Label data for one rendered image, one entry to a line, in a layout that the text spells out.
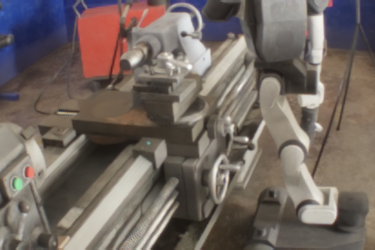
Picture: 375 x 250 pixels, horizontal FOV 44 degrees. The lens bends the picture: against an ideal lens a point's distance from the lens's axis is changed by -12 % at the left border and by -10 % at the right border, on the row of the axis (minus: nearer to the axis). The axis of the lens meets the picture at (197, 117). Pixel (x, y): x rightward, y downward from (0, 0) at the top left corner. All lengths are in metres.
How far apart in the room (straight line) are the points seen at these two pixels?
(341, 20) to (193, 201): 4.03
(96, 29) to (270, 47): 2.95
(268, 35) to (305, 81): 0.30
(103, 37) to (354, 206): 3.11
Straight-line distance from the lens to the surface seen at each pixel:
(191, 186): 2.03
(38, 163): 1.51
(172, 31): 2.51
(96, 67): 4.92
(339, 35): 5.81
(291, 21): 2.03
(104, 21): 4.77
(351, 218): 2.56
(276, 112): 2.26
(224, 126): 2.06
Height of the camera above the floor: 1.80
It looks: 25 degrees down
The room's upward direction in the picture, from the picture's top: 5 degrees counter-clockwise
